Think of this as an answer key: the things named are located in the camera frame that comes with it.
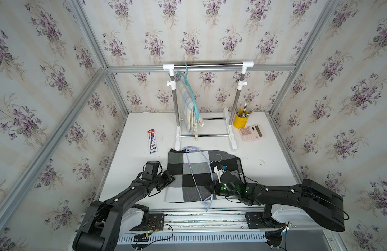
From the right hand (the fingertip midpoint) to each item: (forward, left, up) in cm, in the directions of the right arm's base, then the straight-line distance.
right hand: (205, 188), depth 79 cm
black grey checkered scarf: (+11, +9, -4) cm, 15 cm away
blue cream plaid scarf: (+31, +9, +18) cm, 37 cm away
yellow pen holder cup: (+45, -25, +5) cm, 52 cm away
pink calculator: (+39, -32, -2) cm, 50 cm away
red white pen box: (+34, +36, -3) cm, 49 cm away
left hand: (+5, +16, -3) cm, 17 cm away
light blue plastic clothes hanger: (-7, 0, -3) cm, 7 cm away
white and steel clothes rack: (+45, -2, -4) cm, 45 cm away
